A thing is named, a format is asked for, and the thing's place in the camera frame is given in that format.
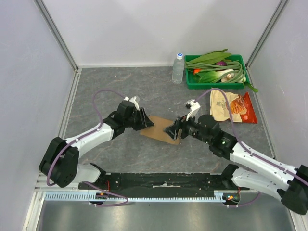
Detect left aluminium frame post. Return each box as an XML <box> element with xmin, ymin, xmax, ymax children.
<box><xmin>34</xmin><ymin>0</ymin><xmax>79</xmax><ymax>72</ymax></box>

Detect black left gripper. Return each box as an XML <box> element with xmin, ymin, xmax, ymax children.
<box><xmin>124</xmin><ymin>107</ymin><xmax>154</xmax><ymax>131</ymax></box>

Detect green plastic tray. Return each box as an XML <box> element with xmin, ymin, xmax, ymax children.
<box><xmin>185</xmin><ymin>54</ymin><xmax>251</xmax><ymax>90</ymax></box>

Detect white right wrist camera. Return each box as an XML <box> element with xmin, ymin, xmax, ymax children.
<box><xmin>185</xmin><ymin>99</ymin><xmax>201</xmax><ymax>121</ymax></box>

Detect clear plastic water bottle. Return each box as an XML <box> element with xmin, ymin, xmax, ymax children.
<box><xmin>171</xmin><ymin>53</ymin><xmax>185</xmax><ymax>84</ymax></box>

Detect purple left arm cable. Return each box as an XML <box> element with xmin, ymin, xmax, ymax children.
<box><xmin>46</xmin><ymin>89</ymin><xmax>128</xmax><ymax>187</ymax></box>

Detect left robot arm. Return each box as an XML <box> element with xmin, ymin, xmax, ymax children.
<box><xmin>39</xmin><ymin>100</ymin><xmax>154</xmax><ymax>189</ymax></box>

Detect brown mushroom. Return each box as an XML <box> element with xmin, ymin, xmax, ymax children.
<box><xmin>226</xmin><ymin>73</ymin><xmax>235</xmax><ymax>80</ymax></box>

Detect brown cardboard paper box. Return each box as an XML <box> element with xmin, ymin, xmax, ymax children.
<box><xmin>140</xmin><ymin>115</ymin><xmax>180</xmax><ymax>145</ymax></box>

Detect slotted grey cable duct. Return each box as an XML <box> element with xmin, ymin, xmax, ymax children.
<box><xmin>44</xmin><ymin>192</ymin><xmax>239</xmax><ymax>203</ymax></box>

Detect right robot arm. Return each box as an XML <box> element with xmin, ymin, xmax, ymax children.
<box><xmin>164</xmin><ymin>115</ymin><xmax>308</xmax><ymax>215</ymax></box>

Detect right aluminium frame post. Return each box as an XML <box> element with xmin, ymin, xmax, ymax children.
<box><xmin>245</xmin><ymin>0</ymin><xmax>289</xmax><ymax>70</ymax></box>

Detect green leafy vegetable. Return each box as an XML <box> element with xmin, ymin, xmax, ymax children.
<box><xmin>189</xmin><ymin>49</ymin><xmax>232</xmax><ymax>64</ymax></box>

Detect purple red onion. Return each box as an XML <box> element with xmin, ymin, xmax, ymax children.
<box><xmin>216</xmin><ymin>61</ymin><xmax>227</xmax><ymax>66</ymax></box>

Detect green long beans bunch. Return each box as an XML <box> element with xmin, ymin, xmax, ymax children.
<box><xmin>184</xmin><ymin>61</ymin><xmax>246</xmax><ymax>83</ymax></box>

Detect aluminium frame post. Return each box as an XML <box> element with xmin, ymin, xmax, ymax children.
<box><xmin>245</xmin><ymin>0</ymin><xmax>289</xmax><ymax>70</ymax></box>
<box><xmin>34</xmin><ymin>0</ymin><xmax>79</xmax><ymax>72</ymax></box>

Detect red beige snack bag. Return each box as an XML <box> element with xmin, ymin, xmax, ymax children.
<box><xmin>210</xmin><ymin>90</ymin><xmax>257</xmax><ymax>124</ymax></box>

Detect orange carrot piece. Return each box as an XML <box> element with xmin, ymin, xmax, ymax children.
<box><xmin>193</xmin><ymin>69</ymin><xmax>201</xmax><ymax>75</ymax></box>

